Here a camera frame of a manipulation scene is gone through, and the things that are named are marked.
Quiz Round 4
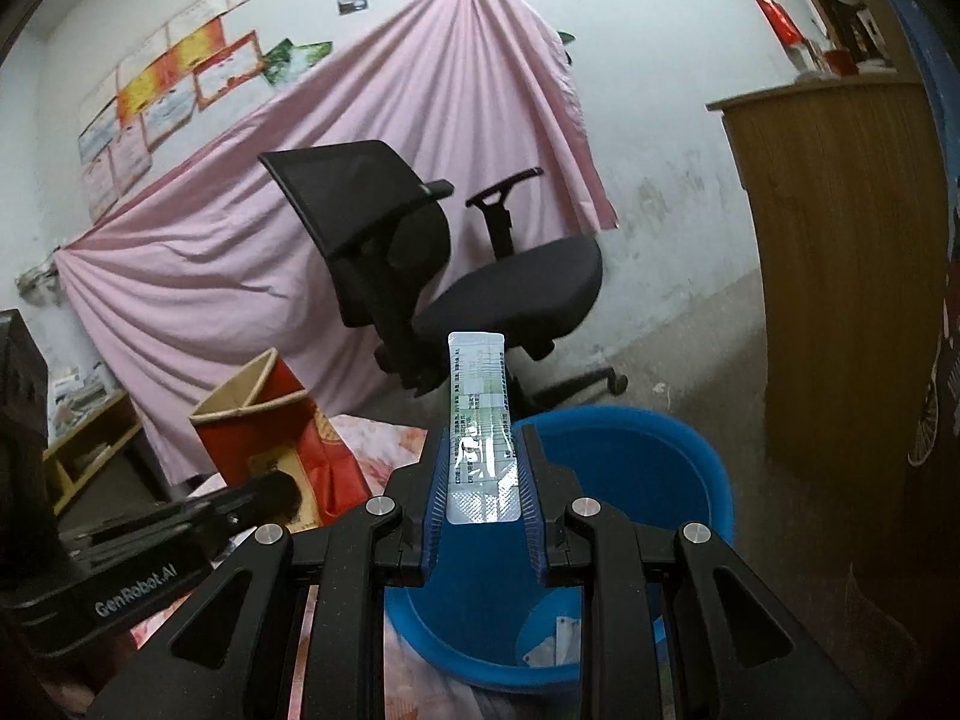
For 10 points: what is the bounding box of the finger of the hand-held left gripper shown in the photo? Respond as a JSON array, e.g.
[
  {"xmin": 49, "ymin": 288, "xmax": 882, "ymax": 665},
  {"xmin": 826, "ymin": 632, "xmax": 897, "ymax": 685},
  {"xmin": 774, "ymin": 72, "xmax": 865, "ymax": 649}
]
[{"xmin": 161, "ymin": 469, "xmax": 302, "ymax": 541}]

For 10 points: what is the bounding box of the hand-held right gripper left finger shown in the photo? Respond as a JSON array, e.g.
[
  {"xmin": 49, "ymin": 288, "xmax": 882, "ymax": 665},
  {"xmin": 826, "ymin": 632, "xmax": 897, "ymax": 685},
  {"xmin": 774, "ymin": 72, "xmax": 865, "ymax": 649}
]
[{"xmin": 86, "ymin": 424, "xmax": 451, "ymax": 720}]

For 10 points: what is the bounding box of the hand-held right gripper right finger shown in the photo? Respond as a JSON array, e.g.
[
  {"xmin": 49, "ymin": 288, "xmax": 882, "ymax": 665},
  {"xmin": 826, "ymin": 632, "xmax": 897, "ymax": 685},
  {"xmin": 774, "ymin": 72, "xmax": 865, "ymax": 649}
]
[{"xmin": 517, "ymin": 424, "xmax": 875, "ymax": 720}]

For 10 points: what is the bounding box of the long white printed sachet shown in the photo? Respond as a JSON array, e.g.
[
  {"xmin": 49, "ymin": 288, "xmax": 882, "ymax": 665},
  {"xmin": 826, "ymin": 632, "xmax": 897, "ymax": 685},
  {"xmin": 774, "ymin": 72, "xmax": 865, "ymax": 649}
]
[{"xmin": 445, "ymin": 330, "xmax": 524, "ymax": 524}]

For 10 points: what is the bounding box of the blue plastic bucket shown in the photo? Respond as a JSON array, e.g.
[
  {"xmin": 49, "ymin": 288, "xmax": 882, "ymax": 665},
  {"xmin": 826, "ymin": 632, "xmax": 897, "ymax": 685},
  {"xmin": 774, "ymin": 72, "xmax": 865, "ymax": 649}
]
[{"xmin": 384, "ymin": 405, "xmax": 740, "ymax": 695}]

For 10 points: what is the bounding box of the red gift bag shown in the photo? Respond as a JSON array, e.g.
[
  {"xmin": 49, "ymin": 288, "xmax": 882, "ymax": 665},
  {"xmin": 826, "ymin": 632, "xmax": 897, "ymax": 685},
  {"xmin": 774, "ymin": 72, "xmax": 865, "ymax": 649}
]
[{"xmin": 187, "ymin": 349, "xmax": 372, "ymax": 530}]

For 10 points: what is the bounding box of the floral printed blanket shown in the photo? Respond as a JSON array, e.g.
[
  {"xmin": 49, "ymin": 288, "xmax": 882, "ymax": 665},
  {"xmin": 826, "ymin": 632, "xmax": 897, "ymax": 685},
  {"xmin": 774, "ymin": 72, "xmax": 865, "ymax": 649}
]
[{"xmin": 127, "ymin": 412, "xmax": 586, "ymax": 720}]

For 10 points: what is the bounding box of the low wooden shelf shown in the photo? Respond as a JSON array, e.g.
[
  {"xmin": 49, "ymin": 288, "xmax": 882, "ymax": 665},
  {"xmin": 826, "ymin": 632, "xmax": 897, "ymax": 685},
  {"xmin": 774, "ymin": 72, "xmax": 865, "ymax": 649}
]
[{"xmin": 41, "ymin": 390, "xmax": 170, "ymax": 518}]

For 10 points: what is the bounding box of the stack of papers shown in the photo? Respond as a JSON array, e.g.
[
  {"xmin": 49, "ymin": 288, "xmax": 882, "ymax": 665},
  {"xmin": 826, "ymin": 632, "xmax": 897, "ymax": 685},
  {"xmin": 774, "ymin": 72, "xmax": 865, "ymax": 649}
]
[{"xmin": 46, "ymin": 364, "xmax": 125, "ymax": 422}]

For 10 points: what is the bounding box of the black box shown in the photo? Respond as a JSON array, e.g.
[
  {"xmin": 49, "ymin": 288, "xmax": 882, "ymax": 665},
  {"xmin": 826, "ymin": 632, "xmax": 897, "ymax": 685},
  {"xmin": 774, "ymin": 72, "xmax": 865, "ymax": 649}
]
[{"xmin": 0, "ymin": 307, "xmax": 55, "ymax": 541}]

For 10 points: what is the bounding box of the black mesh office chair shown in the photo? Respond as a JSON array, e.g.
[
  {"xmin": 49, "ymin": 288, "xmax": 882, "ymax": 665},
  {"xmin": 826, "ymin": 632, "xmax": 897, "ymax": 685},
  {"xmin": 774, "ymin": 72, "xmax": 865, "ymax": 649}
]
[{"xmin": 257, "ymin": 139, "xmax": 627, "ymax": 400}]

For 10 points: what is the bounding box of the tall wooden cabinet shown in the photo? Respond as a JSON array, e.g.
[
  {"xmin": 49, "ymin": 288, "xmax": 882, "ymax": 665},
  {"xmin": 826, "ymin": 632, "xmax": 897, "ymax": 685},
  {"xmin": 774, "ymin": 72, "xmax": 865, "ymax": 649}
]
[{"xmin": 705, "ymin": 75, "xmax": 950, "ymax": 511}]

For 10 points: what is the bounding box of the pink hanging cloth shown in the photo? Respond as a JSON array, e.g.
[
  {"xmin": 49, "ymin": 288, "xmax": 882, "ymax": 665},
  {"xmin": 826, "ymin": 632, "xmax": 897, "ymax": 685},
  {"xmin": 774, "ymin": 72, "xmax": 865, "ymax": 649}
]
[{"xmin": 54, "ymin": 0, "xmax": 617, "ymax": 485}]

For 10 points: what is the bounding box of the dark printed cloth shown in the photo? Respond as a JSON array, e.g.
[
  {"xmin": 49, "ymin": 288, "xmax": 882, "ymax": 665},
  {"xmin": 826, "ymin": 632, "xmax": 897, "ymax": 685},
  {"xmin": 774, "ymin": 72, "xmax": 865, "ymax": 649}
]
[{"xmin": 904, "ymin": 292, "xmax": 960, "ymax": 470}]

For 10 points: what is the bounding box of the red hanging ornament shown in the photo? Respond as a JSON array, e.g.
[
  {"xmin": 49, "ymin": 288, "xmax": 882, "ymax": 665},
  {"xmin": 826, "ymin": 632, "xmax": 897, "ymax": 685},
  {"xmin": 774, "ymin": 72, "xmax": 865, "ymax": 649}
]
[{"xmin": 756, "ymin": 0, "xmax": 805, "ymax": 47}]

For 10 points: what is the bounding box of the blue cloth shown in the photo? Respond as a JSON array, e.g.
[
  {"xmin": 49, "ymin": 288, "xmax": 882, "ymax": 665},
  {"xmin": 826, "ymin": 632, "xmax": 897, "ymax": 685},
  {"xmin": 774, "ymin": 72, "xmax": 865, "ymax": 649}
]
[{"xmin": 859, "ymin": 0, "xmax": 960, "ymax": 196}]

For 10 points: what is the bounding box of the green wall picture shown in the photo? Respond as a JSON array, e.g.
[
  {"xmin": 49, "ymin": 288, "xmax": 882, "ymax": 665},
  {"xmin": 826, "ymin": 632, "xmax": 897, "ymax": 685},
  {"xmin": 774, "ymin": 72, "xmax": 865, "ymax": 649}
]
[{"xmin": 262, "ymin": 40, "xmax": 333, "ymax": 85}]

